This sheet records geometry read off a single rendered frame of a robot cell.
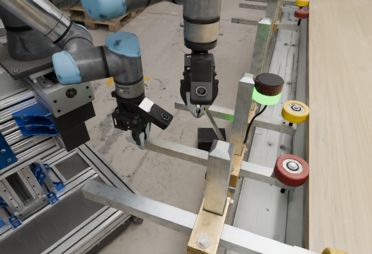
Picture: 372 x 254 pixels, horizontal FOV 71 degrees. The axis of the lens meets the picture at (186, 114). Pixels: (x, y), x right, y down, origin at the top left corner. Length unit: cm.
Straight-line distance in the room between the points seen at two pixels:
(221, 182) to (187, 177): 134
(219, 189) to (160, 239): 114
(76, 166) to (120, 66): 114
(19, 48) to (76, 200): 87
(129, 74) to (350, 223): 58
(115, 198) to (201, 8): 40
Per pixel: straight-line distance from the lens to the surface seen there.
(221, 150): 40
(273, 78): 61
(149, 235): 159
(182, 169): 182
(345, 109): 98
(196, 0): 52
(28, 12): 71
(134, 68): 64
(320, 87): 105
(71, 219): 149
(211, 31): 54
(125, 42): 61
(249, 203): 97
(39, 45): 93
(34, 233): 152
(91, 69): 62
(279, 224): 95
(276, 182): 75
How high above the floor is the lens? 142
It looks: 39 degrees down
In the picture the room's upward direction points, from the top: straight up
